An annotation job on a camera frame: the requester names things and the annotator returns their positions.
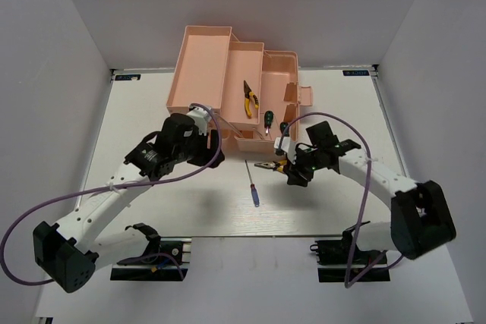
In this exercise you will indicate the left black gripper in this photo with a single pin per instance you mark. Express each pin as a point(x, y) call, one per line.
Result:
point(204, 142)

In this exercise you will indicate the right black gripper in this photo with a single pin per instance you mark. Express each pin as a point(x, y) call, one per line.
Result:
point(293, 174)

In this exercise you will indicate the blue handle screwdriver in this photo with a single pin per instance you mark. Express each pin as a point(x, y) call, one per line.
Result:
point(254, 193)

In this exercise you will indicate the green stubby screwdriver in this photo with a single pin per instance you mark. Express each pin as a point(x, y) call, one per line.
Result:
point(268, 120)
point(283, 128)

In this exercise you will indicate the yellow needle-nose pliers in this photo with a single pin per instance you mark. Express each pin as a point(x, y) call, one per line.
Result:
point(250, 97)

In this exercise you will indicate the pink plastic toolbox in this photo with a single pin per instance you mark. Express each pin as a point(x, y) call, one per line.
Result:
point(211, 67)

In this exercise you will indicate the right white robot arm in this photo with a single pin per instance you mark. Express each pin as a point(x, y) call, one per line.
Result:
point(420, 219)

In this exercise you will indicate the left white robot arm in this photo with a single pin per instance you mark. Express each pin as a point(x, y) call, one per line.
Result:
point(71, 249)

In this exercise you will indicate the blue label sticker left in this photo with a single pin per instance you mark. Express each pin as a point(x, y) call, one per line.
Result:
point(127, 77)

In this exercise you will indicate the blue label sticker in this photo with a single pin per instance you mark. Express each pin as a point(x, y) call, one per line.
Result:
point(355, 73)
point(127, 77)

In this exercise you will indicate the blue label sticker right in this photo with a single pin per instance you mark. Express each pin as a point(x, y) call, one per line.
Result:
point(355, 73)

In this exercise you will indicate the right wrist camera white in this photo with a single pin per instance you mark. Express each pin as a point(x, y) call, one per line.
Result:
point(285, 146)

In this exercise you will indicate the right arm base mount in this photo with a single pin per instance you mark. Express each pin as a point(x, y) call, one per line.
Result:
point(332, 260)

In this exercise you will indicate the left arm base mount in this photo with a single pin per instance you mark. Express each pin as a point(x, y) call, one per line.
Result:
point(169, 263)

